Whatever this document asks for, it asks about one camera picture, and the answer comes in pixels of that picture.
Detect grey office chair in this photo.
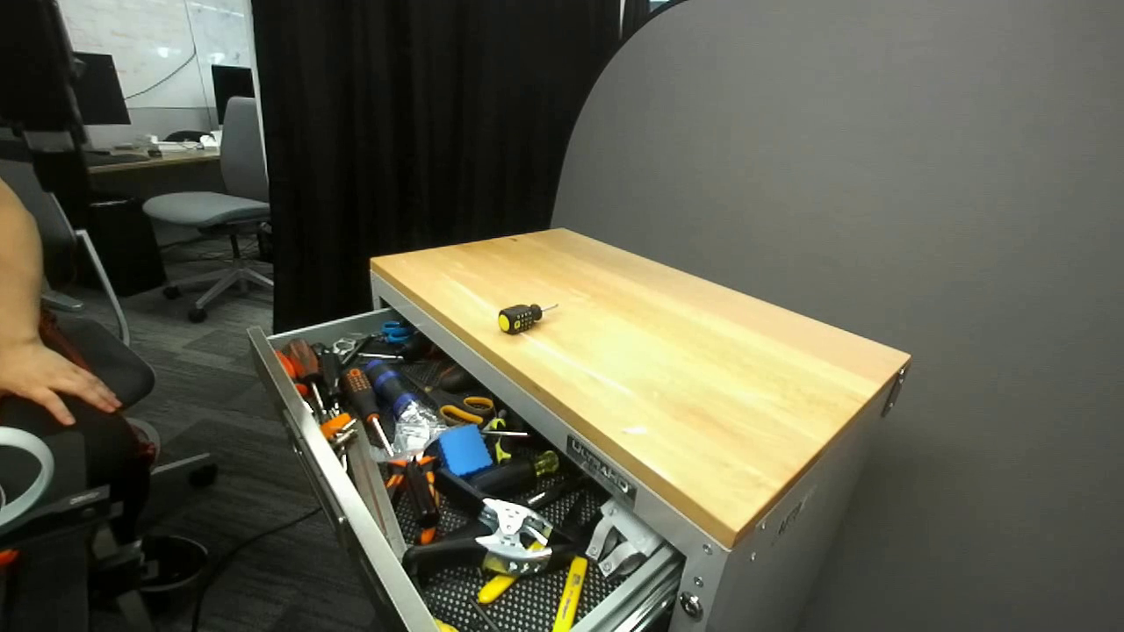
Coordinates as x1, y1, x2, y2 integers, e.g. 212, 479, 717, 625
140, 95, 280, 328

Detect white plastic ring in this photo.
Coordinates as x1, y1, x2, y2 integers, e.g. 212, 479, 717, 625
0, 425, 61, 531

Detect orange yellow-handled pliers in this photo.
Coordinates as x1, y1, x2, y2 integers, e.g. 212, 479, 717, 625
435, 394, 503, 429

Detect long yellow-handled tool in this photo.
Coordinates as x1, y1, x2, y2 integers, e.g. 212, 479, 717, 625
547, 553, 593, 632

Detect stubby black yellow screwdriver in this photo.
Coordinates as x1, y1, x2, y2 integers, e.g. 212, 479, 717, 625
497, 300, 564, 336

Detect orange-handled screwdriver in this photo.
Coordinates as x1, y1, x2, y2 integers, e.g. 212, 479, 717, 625
271, 336, 328, 408

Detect wooden office desk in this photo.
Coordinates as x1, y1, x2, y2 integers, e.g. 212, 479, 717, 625
85, 144, 229, 202

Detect grey metal cabinet drawer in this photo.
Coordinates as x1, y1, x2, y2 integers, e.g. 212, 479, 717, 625
242, 305, 689, 632

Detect large black computer monitor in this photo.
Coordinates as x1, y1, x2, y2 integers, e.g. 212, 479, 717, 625
68, 51, 135, 127

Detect silver metal bracket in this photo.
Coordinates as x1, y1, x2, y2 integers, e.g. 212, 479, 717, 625
583, 499, 668, 582

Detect blue foam block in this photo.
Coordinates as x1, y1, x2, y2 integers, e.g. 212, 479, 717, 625
432, 421, 499, 481

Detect silver spring clamp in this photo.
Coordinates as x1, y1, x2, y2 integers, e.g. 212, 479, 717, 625
471, 495, 560, 581

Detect grey tool cabinet wooden top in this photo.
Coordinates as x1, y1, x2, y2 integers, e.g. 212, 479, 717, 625
365, 224, 916, 632

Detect black office chair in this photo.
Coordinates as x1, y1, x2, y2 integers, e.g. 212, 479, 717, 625
0, 155, 222, 605

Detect blue-handled screwdriver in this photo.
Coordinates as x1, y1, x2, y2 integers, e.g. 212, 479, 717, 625
360, 356, 448, 456

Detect black waste bin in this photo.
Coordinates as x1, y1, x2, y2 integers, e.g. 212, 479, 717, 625
80, 193, 170, 300

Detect black and yellow tool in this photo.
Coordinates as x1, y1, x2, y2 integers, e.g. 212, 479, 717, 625
471, 445, 565, 502

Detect grey rounded partition panel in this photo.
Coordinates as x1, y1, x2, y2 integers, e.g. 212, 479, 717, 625
547, 0, 1124, 632

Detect red and black screwdriver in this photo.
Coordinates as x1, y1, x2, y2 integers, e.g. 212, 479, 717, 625
340, 364, 402, 460

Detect white wall whiteboard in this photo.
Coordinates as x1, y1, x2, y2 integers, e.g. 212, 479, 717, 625
55, 0, 257, 140

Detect person's dark clothed leg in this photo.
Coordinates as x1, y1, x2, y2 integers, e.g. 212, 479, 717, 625
0, 305, 158, 555

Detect small black computer monitor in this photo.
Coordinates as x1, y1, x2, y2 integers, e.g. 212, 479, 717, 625
206, 65, 260, 124

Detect person's bare forearm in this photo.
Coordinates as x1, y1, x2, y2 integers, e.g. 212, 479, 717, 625
0, 178, 51, 356

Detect black-handled pliers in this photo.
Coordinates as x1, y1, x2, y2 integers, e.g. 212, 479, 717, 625
402, 531, 497, 589

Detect black floor cable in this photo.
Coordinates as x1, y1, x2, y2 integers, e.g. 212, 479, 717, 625
185, 502, 328, 632

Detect short yellow-handled tool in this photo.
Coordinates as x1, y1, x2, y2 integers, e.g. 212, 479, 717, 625
473, 567, 527, 612

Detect orange and black pliers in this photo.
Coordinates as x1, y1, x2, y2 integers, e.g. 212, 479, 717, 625
381, 453, 451, 548

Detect person's bare hand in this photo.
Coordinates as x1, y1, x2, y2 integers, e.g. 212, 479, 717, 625
0, 336, 126, 429

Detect black mesh drawer liner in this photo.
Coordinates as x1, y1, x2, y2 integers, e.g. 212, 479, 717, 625
417, 559, 614, 632

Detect small blue tool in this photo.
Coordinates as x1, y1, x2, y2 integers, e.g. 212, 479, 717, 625
373, 313, 421, 356

